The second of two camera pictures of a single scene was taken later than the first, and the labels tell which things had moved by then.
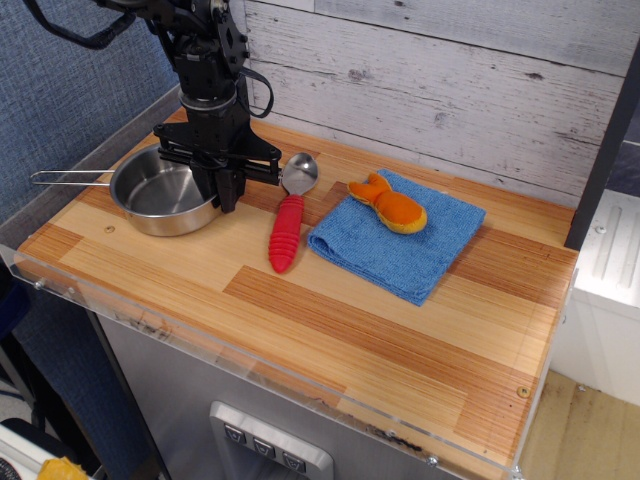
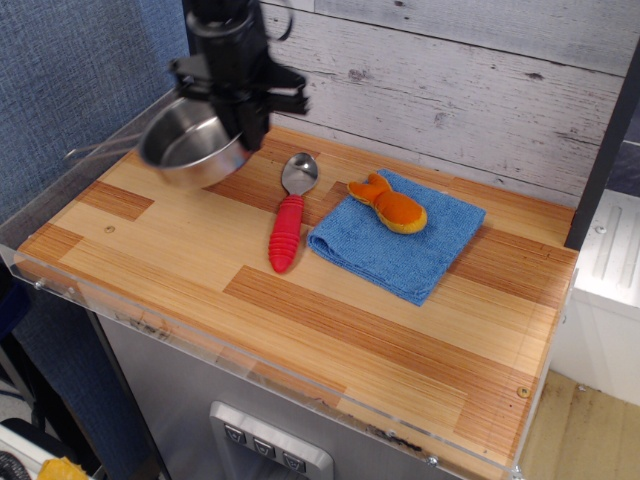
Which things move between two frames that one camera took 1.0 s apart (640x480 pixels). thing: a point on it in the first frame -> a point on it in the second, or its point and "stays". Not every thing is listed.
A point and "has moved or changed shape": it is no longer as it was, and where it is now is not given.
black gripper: (215, 135) -> (233, 61)
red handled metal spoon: (298, 173) stays
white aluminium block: (597, 341) stays
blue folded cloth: (409, 265) stays
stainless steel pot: (155, 194) has moved or changed shape
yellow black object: (61, 469) stays
